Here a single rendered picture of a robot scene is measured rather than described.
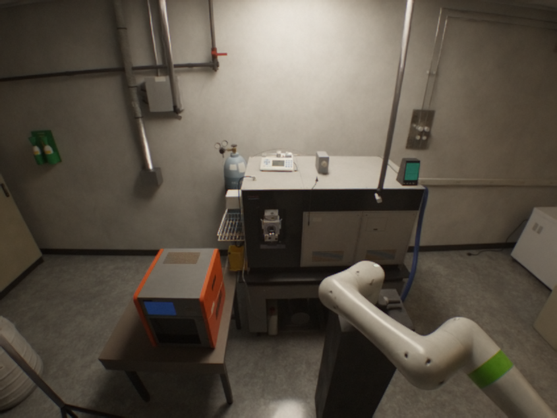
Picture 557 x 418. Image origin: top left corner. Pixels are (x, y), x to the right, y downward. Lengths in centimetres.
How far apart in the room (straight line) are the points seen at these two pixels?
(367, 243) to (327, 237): 30
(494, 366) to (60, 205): 397
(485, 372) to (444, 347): 13
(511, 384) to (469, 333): 14
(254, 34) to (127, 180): 200
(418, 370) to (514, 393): 24
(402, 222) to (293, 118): 142
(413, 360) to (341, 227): 117
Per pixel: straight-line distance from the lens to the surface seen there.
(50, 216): 411
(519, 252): 429
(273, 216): 162
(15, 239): 411
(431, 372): 80
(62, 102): 335
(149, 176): 295
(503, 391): 92
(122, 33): 285
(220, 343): 169
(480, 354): 90
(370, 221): 184
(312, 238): 182
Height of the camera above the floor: 210
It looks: 29 degrees down
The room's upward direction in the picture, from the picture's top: straight up
